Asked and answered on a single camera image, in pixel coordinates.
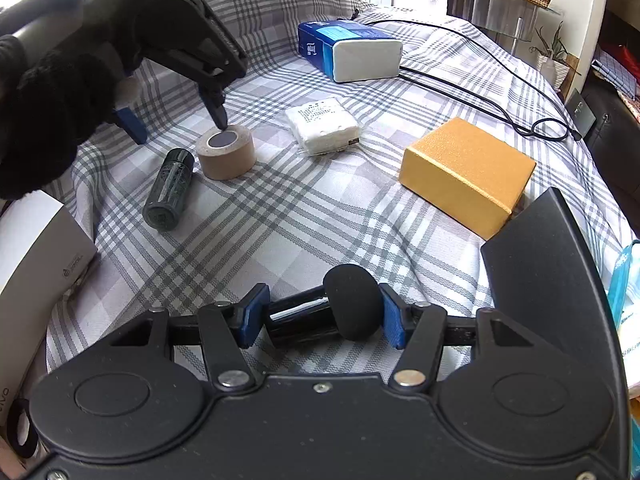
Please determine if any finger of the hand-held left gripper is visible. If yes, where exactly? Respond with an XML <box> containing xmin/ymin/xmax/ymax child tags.
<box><xmin>140</xmin><ymin>0</ymin><xmax>249</xmax><ymax>130</ymax></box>
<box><xmin>112</xmin><ymin>105</ymin><xmax>149</xmax><ymax>145</ymax></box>

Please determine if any light blue plastic packet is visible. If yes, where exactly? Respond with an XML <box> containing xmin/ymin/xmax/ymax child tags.
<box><xmin>607</xmin><ymin>240</ymin><xmax>640</xmax><ymax>411</ymax></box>

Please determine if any glass side table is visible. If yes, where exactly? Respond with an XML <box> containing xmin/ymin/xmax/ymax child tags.
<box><xmin>447</xmin><ymin>0</ymin><xmax>561</xmax><ymax>43</ymax></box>

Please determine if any dark grey cylinder bottle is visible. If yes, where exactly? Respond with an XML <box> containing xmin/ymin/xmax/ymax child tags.
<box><xmin>142</xmin><ymin>147</ymin><xmax>196</xmax><ymax>232</ymax></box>

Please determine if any gold cardboard box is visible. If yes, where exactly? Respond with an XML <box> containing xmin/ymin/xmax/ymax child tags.
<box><xmin>399</xmin><ymin>117</ymin><xmax>537</xmax><ymax>241</ymax></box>

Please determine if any white cotton pad packet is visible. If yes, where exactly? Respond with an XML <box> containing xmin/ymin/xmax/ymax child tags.
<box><xmin>285</xmin><ymin>97</ymin><xmax>362</xmax><ymax>157</ymax></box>

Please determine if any black elastic loop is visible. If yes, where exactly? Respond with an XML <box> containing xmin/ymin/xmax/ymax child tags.
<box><xmin>6</xmin><ymin>400</ymin><xmax>39</xmax><ymax>461</ymax></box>

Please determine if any black cable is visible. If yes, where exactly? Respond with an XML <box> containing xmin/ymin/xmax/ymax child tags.
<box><xmin>352</xmin><ymin>7</ymin><xmax>583</xmax><ymax>142</ymax></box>

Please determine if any blue checked cloth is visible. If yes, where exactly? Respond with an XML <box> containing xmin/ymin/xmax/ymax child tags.
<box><xmin>594</xmin><ymin>42</ymin><xmax>640</xmax><ymax>92</ymax></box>

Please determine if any blue cardboard box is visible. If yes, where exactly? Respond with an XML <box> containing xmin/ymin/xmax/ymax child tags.
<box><xmin>297</xmin><ymin>20</ymin><xmax>392</xmax><ymax>75</ymax></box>

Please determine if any black foam microphone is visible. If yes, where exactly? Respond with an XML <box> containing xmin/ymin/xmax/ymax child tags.
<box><xmin>264</xmin><ymin>265</ymin><xmax>386</xmax><ymax>348</ymax></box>

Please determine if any potted plant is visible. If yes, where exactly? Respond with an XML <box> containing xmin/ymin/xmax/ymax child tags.
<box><xmin>530</xmin><ymin>22</ymin><xmax>583</xmax><ymax>86</ymax></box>

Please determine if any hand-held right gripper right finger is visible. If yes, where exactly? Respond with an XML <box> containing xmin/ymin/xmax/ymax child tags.
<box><xmin>377</xmin><ymin>282</ymin><xmax>533</xmax><ymax>392</ymax></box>

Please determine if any beige tape roll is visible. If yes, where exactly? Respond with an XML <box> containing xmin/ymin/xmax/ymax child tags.
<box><xmin>196</xmin><ymin>127</ymin><xmax>258</xmax><ymax>181</ymax></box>

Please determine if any white cardboard box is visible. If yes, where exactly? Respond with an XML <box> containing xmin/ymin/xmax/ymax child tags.
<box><xmin>0</xmin><ymin>191</ymin><xmax>98</xmax><ymax>411</ymax></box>

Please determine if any black leather sofa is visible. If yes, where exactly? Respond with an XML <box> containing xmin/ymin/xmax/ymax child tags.
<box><xmin>590</xmin><ymin>82</ymin><xmax>640</xmax><ymax>161</ymax></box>

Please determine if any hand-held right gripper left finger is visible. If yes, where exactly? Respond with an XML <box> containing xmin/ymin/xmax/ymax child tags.
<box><xmin>107</xmin><ymin>282</ymin><xmax>273</xmax><ymax>392</ymax></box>

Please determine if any red cloth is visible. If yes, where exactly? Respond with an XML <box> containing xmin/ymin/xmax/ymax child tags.
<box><xmin>617</xmin><ymin>45</ymin><xmax>640</xmax><ymax>73</ymax></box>

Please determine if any grey panel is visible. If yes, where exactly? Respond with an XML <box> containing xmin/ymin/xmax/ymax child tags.
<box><xmin>565</xmin><ymin>89</ymin><xmax>598</xmax><ymax>136</ymax></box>

